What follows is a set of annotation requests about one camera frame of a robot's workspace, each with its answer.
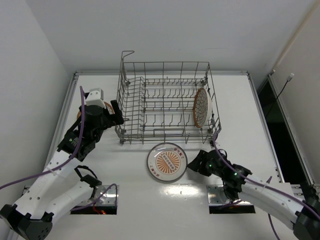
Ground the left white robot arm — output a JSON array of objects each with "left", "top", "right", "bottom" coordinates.
[{"left": 0, "top": 100, "right": 124, "bottom": 240}]

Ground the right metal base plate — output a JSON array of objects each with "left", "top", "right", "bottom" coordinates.
[{"left": 206, "top": 184, "right": 252, "bottom": 207}]

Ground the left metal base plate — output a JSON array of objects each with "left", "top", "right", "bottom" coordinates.
[{"left": 15, "top": 181, "right": 119, "bottom": 215}]

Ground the grey wire dish rack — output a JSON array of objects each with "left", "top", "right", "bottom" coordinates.
[{"left": 115, "top": 50, "right": 222, "bottom": 144}]

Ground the black hanging wall cable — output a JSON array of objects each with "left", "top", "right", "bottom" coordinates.
[{"left": 264, "top": 72, "right": 295, "bottom": 121}]

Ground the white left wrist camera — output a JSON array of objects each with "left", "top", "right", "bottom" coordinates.
[{"left": 85, "top": 88, "right": 105, "bottom": 108}]

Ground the metal base plate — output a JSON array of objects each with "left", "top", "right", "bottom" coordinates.
[
  {"left": 15, "top": 181, "right": 119, "bottom": 215},
  {"left": 206, "top": 184, "right": 252, "bottom": 207}
]

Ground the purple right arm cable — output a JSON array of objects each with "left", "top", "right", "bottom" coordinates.
[{"left": 211, "top": 129, "right": 320, "bottom": 240}]

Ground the white plate with orange sunburst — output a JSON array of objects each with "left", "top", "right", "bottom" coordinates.
[{"left": 146, "top": 142, "right": 188, "bottom": 183}]

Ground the floral plate with orange rim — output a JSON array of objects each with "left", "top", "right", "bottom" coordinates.
[{"left": 84, "top": 101, "right": 115, "bottom": 120}]

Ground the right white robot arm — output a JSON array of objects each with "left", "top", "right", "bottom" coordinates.
[{"left": 187, "top": 149, "right": 320, "bottom": 240}]

